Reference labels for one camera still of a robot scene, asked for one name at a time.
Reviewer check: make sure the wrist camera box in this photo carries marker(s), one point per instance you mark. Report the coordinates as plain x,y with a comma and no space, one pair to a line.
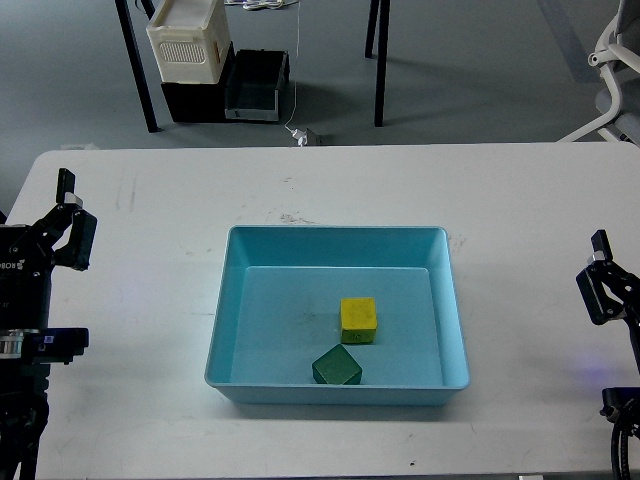
615,399
54,345

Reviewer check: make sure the black storage crate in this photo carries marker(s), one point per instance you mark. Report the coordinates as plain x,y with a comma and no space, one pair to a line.
199,103

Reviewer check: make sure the white plastic crate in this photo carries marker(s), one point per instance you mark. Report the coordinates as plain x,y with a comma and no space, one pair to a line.
190,40

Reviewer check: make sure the yellow block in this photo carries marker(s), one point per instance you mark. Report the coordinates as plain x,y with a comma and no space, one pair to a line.
358,320

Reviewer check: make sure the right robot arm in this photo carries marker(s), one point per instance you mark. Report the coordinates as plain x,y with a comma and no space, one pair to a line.
626,423

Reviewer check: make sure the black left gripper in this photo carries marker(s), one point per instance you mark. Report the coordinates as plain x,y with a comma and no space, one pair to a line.
63,237

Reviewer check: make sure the light blue plastic box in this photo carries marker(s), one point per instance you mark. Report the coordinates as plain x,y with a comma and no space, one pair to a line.
279,311

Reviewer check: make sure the green block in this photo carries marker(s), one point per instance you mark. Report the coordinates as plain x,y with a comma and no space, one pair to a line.
337,367

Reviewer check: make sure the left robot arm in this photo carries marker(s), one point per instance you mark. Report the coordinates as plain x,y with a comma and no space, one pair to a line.
24,405

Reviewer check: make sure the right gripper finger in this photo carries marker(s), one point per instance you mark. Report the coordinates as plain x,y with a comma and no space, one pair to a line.
609,292

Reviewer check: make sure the white office chair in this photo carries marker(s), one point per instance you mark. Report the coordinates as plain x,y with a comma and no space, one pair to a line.
616,50

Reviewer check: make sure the black left table leg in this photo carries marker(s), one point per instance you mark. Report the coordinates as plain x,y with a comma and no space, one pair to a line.
131,45

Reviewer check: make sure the white power adapter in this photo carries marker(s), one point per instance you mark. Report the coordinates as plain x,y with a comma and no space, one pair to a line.
305,138

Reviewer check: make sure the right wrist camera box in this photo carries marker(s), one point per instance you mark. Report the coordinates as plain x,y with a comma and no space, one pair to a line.
615,399

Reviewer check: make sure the black open bin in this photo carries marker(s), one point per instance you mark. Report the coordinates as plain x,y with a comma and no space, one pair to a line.
255,88

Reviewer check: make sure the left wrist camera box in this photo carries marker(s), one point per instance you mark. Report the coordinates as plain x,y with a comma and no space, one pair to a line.
54,345

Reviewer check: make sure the black right table leg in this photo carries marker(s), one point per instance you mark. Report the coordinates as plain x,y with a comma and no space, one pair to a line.
378,30

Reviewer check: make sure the black table leg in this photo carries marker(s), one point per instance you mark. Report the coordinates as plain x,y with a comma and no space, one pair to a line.
378,30
131,45

